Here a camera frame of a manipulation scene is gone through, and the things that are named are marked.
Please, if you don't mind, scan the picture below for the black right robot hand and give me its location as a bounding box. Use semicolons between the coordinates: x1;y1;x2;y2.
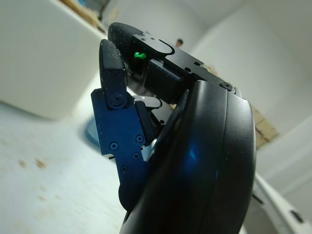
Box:
91;21;258;234

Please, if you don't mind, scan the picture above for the white robot body shell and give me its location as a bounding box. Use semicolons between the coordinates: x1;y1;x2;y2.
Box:
240;175;312;234

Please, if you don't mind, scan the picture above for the white two-slot toaster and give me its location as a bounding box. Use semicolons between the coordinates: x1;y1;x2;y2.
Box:
0;0;109;120

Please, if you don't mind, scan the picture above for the blue plastic tray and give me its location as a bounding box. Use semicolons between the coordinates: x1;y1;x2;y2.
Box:
84;117;101;147

